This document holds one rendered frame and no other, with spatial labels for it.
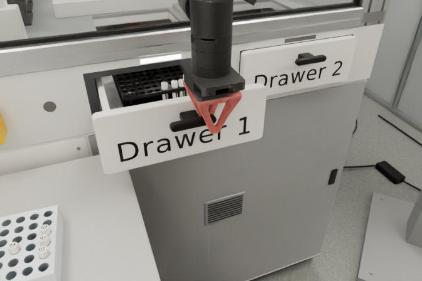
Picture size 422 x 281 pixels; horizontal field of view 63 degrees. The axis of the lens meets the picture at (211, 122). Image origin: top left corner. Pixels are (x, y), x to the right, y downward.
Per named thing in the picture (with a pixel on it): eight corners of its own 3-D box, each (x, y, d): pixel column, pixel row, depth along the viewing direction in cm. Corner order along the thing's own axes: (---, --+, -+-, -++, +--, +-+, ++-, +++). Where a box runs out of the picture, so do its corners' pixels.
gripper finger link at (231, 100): (223, 113, 59) (224, 62, 54) (240, 136, 54) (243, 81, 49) (184, 121, 57) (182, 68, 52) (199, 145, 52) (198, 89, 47)
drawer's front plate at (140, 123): (262, 138, 65) (267, 86, 59) (104, 175, 57) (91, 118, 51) (258, 133, 67) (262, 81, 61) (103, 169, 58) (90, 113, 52)
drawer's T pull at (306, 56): (326, 61, 76) (327, 55, 75) (297, 66, 73) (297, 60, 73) (316, 55, 79) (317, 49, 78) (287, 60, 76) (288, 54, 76)
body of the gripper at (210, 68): (218, 65, 56) (219, 19, 52) (245, 93, 48) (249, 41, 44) (179, 71, 54) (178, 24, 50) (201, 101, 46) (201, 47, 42)
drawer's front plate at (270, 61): (347, 80, 86) (358, 37, 80) (242, 101, 77) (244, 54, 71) (343, 77, 87) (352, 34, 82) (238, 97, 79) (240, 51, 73)
